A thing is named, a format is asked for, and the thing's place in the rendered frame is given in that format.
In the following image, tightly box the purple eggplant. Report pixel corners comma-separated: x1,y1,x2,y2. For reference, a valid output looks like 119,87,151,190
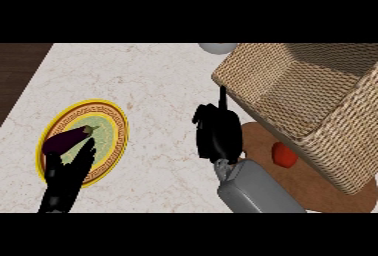
40,124,98,156

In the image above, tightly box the yellow patterned round plate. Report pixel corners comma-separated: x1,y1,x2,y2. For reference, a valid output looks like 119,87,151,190
35,98,132,189

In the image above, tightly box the tan wicker basket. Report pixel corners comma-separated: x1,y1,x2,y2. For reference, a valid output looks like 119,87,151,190
210,43,378,196

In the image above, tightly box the red bell pepper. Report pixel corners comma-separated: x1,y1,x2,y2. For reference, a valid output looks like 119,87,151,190
271,141,300,169

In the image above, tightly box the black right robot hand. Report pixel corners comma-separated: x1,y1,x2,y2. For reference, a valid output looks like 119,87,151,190
191,85,247,165

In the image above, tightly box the pale grey round object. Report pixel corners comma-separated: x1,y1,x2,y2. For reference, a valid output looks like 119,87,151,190
197,43,240,55

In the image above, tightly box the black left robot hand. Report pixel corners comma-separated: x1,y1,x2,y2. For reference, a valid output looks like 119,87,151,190
38,137,98,214

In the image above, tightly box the brown wooden cutting board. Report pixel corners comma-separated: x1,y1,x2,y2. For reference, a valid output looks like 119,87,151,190
238,121,378,214

